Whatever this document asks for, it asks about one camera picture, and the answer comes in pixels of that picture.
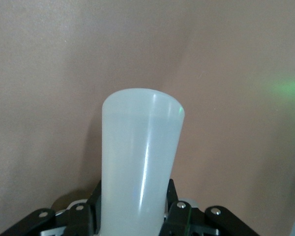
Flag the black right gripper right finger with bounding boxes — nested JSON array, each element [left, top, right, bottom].
[[159, 178, 258, 236]]

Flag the brown table mat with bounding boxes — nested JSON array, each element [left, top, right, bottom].
[[0, 0, 295, 236]]

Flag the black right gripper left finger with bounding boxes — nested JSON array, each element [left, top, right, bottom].
[[0, 180, 103, 236]]

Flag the translucent sauce bottle orange cap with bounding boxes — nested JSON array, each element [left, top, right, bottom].
[[101, 88, 186, 236]]

